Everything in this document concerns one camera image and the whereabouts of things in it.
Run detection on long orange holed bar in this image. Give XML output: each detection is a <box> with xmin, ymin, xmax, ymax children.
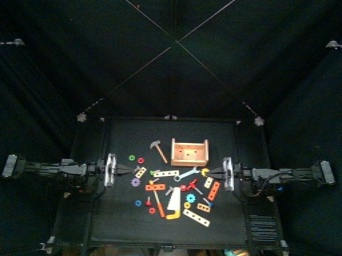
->
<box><xmin>208</xmin><ymin>181</ymin><xmax>222</xmax><ymax>202</ymax></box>

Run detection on open wooden toy box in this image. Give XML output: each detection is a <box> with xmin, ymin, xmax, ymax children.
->
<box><xmin>170</xmin><ymin>137</ymin><xmax>212</xmax><ymax>168</ymax></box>

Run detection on medium orange holed bar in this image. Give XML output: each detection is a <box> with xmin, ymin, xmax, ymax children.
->
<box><xmin>145</xmin><ymin>183</ymin><xmax>167</xmax><ymax>192</ymax></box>

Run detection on toy hammer grey head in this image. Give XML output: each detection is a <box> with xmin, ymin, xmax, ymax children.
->
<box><xmin>149</xmin><ymin>139</ymin><xmax>170</xmax><ymax>165</ymax></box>

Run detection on medium beige holed bar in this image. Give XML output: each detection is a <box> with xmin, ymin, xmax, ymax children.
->
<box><xmin>154</xmin><ymin>169</ymin><xmax>181</xmax><ymax>178</ymax></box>

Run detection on short orange holed bar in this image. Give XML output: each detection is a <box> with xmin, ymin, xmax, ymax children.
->
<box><xmin>196</xmin><ymin>203</ymin><xmax>213</xmax><ymax>214</ymax></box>

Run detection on long beige holed bar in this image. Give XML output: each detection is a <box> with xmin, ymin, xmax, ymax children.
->
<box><xmin>182</xmin><ymin>208</ymin><xmax>213</xmax><ymax>228</ymax></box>

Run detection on printed text label sticker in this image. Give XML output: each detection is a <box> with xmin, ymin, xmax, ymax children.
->
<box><xmin>249</xmin><ymin>213</ymin><xmax>280</xmax><ymax>242</ymax></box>

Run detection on orange handled toy screwdriver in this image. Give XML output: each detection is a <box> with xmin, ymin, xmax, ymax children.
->
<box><xmin>153</xmin><ymin>189</ymin><xmax>167</xmax><ymax>219</ymax></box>

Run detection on toy saw yellow handle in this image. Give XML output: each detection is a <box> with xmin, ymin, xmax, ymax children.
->
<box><xmin>165</xmin><ymin>186</ymin><xmax>184</xmax><ymax>221</ymax></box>

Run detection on thin frame cord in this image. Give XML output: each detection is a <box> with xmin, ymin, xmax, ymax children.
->
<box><xmin>83</xmin><ymin>0</ymin><xmax>238</xmax><ymax>114</ymax></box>
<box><xmin>123</xmin><ymin>0</ymin><xmax>261</xmax><ymax>118</ymax></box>

